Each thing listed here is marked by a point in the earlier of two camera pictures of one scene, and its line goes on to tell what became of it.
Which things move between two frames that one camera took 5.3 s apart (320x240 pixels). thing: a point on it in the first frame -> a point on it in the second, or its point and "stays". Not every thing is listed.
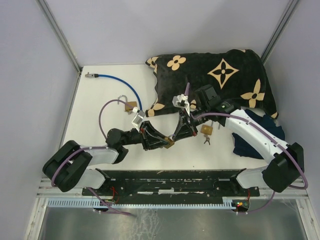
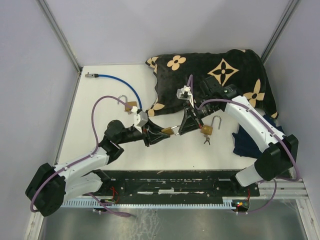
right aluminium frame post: (279, 32) stays
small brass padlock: (170, 142) -> (169, 130)
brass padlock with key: (127, 108) stays
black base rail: (176, 183) stays
